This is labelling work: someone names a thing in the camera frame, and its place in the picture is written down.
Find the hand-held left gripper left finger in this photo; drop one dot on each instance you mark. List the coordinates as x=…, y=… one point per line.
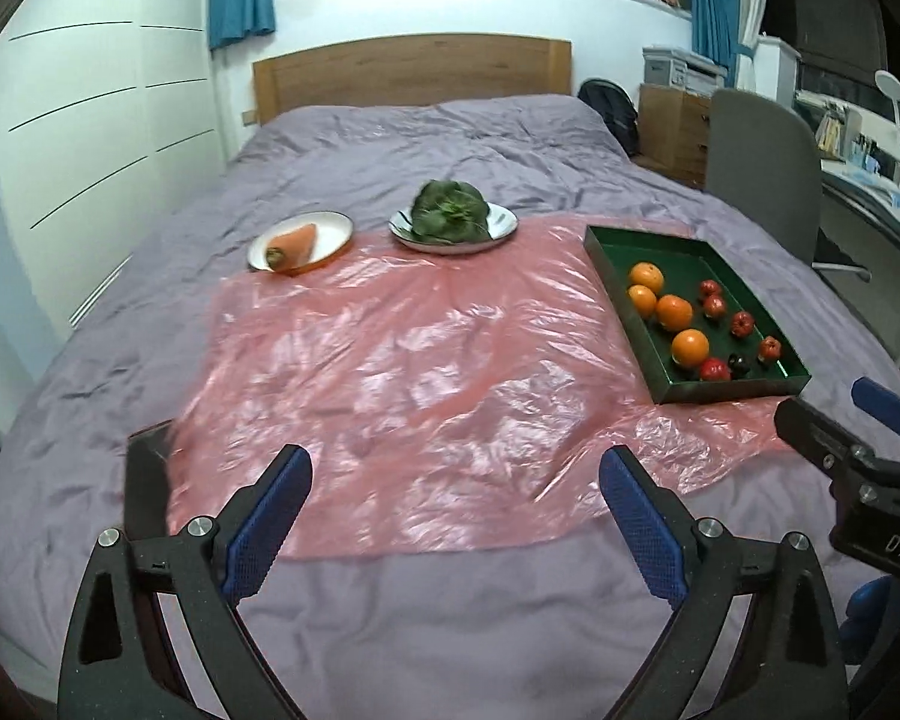
x=262, y=532

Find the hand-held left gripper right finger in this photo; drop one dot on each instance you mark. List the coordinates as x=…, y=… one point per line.
x=645, y=532

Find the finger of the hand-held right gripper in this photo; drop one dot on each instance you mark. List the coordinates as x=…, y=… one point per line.
x=885, y=405
x=817, y=431

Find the small red apple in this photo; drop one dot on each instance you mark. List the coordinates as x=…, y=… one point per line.
x=713, y=369
x=769, y=348
x=742, y=323
x=709, y=288
x=714, y=305

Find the dark purple plum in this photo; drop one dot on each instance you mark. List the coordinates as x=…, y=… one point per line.
x=738, y=362

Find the green tray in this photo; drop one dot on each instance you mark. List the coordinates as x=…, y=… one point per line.
x=720, y=382

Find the small orange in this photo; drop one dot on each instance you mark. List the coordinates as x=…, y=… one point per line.
x=645, y=272

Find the person's right hand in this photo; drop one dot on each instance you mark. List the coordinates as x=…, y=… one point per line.
x=874, y=619

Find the white desk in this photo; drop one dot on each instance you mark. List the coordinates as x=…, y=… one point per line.
x=870, y=217

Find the pink plastic sheet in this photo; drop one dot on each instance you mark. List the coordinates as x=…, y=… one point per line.
x=420, y=375

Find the grey chair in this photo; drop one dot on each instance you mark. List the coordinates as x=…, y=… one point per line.
x=761, y=165

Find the carrot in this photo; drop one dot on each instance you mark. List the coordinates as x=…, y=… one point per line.
x=292, y=244

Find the orange rimmed white plate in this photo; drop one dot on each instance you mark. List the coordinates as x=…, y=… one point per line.
x=334, y=229

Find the white desk lamp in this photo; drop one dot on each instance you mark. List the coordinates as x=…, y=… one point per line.
x=889, y=86

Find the wooden nightstand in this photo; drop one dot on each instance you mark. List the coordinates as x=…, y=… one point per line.
x=675, y=135

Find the striped white plate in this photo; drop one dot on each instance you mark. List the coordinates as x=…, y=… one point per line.
x=502, y=221

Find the white cabinet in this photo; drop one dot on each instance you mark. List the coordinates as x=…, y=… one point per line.
x=778, y=67

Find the green leafy vegetable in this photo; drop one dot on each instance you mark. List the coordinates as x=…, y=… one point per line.
x=450, y=210

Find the black backpack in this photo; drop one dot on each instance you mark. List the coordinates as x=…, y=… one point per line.
x=611, y=112

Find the grey storage box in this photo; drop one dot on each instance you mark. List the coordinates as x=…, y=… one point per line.
x=682, y=67

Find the white wardrobe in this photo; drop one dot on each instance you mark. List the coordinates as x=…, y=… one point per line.
x=105, y=90

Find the wooden headboard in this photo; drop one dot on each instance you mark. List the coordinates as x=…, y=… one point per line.
x=412, y=71

